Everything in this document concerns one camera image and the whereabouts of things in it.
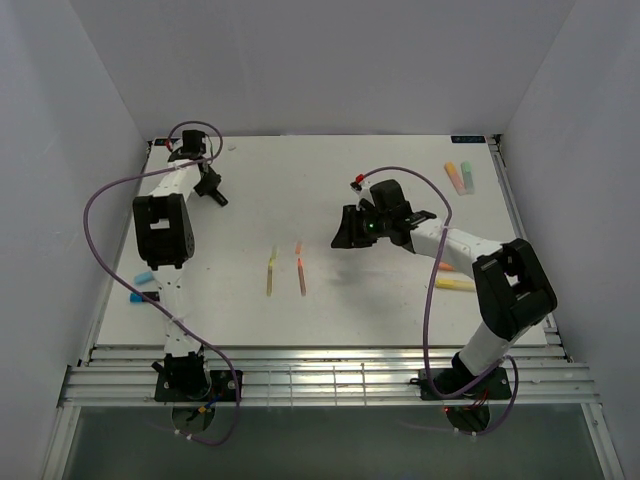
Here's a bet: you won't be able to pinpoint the thin orange highlighter pen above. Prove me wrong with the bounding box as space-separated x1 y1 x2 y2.
297 257 307 297

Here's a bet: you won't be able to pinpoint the thin yellow highlighter pen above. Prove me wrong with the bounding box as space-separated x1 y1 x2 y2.
266 256 275 297

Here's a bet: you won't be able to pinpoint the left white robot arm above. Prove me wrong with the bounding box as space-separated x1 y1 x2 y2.
133 129 228 359

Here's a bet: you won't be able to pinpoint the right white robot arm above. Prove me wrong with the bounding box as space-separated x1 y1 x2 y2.
331 177 557 395

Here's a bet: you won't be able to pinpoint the pastel orange highlighter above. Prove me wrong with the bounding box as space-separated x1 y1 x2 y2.
444 162 466 196

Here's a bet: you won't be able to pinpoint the pastel yellow highlighter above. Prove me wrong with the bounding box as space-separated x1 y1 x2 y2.
435 278 476 292

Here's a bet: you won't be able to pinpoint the pastel green highlighter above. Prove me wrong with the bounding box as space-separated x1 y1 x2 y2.
460 161 475 195

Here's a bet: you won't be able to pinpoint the pastel blue highlighter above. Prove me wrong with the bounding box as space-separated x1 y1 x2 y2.
134 271 154 285

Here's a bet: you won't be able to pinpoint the black blue-capped highlighter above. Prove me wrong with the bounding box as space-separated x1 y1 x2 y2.
129 291 160 303

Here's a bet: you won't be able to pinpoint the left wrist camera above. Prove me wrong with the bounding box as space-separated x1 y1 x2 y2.
164 138 179 152

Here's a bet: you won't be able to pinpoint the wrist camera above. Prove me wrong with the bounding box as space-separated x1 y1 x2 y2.
164 138 179 152
350 180 374 210

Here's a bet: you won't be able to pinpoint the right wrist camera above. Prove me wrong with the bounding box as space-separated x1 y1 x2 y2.
350 180 374 210

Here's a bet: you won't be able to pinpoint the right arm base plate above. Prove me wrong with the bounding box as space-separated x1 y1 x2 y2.
410 367 512 400

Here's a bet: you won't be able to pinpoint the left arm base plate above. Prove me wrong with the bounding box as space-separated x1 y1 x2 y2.
153 369 244 403

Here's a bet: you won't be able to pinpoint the aluminium frame rails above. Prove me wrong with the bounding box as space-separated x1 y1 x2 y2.
59 345 600 408

